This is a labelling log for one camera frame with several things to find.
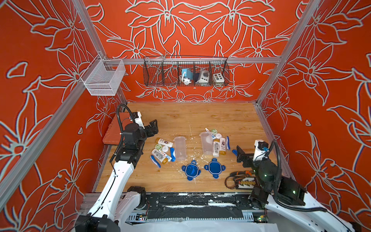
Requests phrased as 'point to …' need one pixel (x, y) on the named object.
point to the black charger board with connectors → (247, 182)
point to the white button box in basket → (218, 78)
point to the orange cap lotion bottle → (222, 146)
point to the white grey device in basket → (204, 78)
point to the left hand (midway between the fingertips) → (150, 121)
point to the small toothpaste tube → (212, 136)
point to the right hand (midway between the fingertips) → (242, 146)
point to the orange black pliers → (242, 173)
